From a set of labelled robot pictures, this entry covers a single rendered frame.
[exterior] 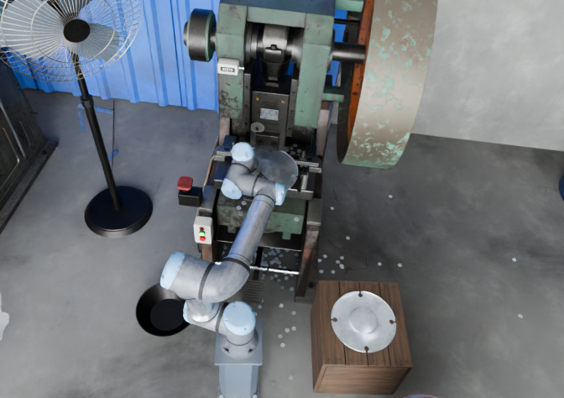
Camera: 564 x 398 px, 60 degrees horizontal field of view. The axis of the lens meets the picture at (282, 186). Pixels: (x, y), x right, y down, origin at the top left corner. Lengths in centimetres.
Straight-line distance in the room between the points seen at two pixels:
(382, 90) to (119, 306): 179
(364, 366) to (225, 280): 93
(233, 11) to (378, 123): 62
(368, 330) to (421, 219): 110
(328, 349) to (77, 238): 157
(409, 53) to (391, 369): 133
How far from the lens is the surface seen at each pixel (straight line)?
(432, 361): 268
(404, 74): 150
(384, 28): 149
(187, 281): 148
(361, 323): 225
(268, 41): 178
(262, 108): 195
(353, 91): 214
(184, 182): 212
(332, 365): 217
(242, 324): 184
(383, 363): 221
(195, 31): 182
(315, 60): 174
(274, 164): 215
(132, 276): 278
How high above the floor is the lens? 233
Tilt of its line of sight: 48 degrees down
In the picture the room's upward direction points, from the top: 6 degrees clockwise
